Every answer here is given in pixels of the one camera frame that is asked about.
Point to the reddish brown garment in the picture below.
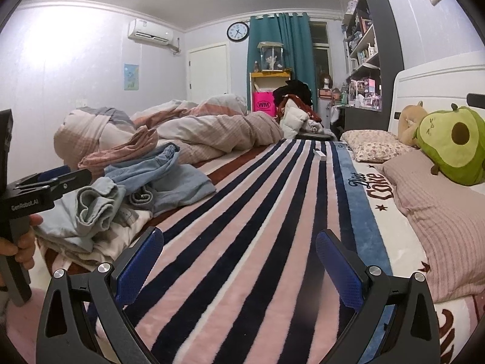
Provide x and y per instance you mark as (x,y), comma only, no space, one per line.
(305,109)

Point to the green avocado plush toy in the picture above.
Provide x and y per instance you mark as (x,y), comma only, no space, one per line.
(435,136)

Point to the white air conditioner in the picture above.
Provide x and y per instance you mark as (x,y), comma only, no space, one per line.
(151,32)

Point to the white door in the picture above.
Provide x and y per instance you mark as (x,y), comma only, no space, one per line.
(208,72)

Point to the small wall poster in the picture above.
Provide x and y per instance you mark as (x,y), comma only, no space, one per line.
(131,76)

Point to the teal curtain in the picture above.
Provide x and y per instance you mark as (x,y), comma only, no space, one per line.
(295,45)

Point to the pink and white duvet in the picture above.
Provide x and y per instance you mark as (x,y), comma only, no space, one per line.
(227,129)

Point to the small white box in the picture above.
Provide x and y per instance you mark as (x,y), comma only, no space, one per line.
(319,154)

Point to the mannequin head with wig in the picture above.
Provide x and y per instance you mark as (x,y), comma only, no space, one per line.
(326,83)

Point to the blue denim jeans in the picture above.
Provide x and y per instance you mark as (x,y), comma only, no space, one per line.
(178,185)

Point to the pink shopping bag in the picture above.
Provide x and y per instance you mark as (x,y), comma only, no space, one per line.
(264,104)

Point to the light blue pants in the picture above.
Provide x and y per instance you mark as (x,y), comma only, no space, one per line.
(94,204)

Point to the black clothes pile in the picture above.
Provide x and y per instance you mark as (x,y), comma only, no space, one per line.
(295,88)

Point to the white cloth pile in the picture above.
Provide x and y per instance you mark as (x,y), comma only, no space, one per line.
(113,242)

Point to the dark bookshelf with items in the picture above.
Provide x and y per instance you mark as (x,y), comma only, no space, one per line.
(382,45)

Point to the striped printed blanket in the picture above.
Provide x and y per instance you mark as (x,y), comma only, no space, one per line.
(265,216)

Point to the pink ribbed pillow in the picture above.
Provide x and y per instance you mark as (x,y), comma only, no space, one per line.
(447,204)

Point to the green bottle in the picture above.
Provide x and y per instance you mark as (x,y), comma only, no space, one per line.
(343,94)

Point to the brown plush toy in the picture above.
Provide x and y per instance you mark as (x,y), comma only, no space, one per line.
(409,121)

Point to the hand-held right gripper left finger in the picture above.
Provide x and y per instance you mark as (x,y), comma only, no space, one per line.
(136,269)

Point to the round wall clock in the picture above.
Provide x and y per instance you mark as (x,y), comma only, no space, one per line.
(238,31)

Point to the white bed headboard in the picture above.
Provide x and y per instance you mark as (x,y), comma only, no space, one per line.
(435,79)

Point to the white puffer jacket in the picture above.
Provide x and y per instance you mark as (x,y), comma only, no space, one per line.
(293,119)

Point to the yellow shelf unit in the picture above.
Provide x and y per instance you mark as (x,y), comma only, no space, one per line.
(265,76)

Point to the clear doll display case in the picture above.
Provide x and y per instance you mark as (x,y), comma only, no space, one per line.
(271,57)

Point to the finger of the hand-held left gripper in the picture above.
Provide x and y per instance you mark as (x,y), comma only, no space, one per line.
(68,180)

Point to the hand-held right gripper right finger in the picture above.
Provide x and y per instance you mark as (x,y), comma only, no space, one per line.
(341,269)

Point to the person's left hand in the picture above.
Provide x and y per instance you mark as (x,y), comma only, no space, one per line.
(24,244)

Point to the floral pillow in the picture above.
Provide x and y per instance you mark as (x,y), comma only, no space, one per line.
(373,146)

